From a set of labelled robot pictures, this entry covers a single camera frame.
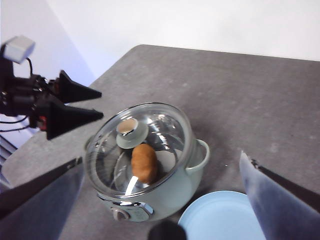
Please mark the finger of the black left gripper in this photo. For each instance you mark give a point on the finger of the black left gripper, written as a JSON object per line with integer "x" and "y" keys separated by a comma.
{"x": 67, "y": 120}
{"x": 75, "y": 91}

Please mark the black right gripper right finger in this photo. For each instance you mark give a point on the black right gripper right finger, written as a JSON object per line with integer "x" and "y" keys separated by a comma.
{"x": 282, "y": 207}

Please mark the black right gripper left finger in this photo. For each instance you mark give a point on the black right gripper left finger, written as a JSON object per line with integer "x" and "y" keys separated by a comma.
{"x": 37, "y": 207}

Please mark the glass lid with green knob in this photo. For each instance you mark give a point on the glass lid with green knob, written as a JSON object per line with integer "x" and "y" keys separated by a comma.
{"x": 130, "y": 136}

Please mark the brown potato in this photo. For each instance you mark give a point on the brown potato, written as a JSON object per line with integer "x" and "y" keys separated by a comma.
{"x": 144, "y": 162}

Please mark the light blue plate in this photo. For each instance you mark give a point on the light blue plate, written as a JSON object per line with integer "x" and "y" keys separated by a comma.
{"x": 215, "y": 217}

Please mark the pale green electric steamer pot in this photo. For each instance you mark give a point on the pale green electric steamer pot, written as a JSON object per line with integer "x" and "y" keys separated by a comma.
{"x": 172, "y": 192}

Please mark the pale grey camera box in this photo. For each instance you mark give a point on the pale grey camera box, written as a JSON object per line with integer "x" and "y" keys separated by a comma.
{"x": 20, "y": 48}

